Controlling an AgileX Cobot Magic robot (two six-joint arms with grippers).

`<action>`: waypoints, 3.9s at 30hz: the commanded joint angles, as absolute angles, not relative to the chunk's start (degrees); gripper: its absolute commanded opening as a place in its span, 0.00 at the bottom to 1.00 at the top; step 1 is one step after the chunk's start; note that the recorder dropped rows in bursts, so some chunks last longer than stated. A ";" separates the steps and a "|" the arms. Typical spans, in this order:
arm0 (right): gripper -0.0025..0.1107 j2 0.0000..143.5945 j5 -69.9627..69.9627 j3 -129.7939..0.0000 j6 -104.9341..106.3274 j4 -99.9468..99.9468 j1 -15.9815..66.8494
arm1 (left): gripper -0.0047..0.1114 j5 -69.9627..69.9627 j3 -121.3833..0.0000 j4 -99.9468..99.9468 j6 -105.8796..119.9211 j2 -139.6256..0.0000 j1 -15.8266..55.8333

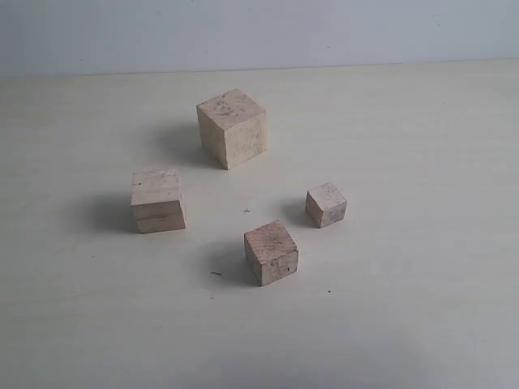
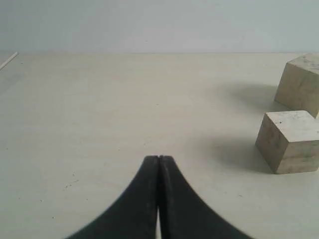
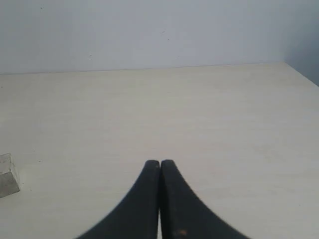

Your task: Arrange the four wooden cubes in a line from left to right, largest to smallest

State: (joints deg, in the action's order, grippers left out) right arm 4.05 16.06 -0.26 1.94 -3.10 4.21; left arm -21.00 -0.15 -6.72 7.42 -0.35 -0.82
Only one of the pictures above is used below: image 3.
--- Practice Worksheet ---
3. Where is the smallest wooden cube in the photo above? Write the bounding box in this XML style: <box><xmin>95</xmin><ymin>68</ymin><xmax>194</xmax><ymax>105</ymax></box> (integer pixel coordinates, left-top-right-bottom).
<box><xmin>0</xmin><ymin>153</ymin><xmax>20</xmax><ymax>198</ymax></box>

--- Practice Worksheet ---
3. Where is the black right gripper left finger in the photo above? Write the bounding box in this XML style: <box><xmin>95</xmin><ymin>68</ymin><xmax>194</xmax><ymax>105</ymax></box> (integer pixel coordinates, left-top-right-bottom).
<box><xmin>79</xmin><ymin>160</ymin><xmax>160</xmax><ymax>239</ymax></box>

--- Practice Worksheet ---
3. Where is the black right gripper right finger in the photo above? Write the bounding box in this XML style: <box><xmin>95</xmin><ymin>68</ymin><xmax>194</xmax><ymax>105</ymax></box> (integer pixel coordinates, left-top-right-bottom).
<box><xmin>159</xmin><ymin>160</ymin><xmax>246</xmax><ymax>239</ymax></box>

